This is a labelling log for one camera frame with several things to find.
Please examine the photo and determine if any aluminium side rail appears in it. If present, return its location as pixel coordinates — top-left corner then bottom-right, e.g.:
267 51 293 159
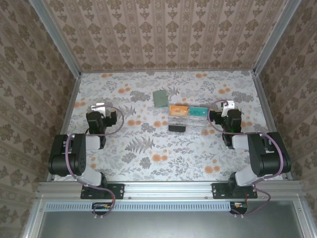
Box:
47 74 82 181
252 71 293 180

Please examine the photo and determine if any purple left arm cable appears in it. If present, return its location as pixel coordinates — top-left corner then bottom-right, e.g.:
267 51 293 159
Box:
64 105 124 220

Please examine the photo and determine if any black credit card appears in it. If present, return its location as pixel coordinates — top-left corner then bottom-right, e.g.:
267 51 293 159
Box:
167 124 187 133

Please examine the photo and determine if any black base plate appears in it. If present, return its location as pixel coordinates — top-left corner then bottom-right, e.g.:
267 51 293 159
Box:
211 182 258 200
80 182 125 200

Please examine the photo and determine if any aluminium corner post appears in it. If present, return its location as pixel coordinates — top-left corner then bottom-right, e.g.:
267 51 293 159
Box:
29 0 82 76
253 0 303 75

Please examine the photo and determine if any teal VIP credit card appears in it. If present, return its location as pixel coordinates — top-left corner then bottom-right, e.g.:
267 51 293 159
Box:
189 106 208 118

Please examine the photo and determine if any black electronics connector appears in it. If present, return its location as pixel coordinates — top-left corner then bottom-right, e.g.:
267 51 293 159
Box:
92 202 113 216
229 201 249 215

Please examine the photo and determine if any clear acrylic card organizer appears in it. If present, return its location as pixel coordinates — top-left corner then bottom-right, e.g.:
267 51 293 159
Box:
167 105 208 136

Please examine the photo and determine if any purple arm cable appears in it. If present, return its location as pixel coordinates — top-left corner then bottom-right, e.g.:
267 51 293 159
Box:
207 100 285 219
64 105 124 220

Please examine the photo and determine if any aluminium back rail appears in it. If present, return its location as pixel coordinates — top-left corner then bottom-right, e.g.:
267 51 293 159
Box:
79 68 256 74

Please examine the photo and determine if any orange credit card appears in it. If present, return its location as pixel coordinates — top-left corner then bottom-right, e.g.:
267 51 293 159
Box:
169 105 190 118

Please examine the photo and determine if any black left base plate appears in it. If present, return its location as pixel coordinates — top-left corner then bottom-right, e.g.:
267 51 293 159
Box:
80 182 125 200

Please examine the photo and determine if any grey slotted cable duct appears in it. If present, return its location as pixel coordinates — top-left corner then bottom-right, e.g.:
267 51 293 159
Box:
46 201 248 212

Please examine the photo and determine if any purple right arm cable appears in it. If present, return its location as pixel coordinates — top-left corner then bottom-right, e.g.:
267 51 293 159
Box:
207 100 285 219

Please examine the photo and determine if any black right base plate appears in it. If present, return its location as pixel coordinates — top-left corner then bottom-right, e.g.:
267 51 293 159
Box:
211 182 258 200

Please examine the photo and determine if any grey metal sheet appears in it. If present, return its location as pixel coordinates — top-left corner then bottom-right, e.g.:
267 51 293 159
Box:
37 200 307 238

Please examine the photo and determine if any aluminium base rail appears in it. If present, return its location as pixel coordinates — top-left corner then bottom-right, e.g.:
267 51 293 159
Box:
37 180 305 199

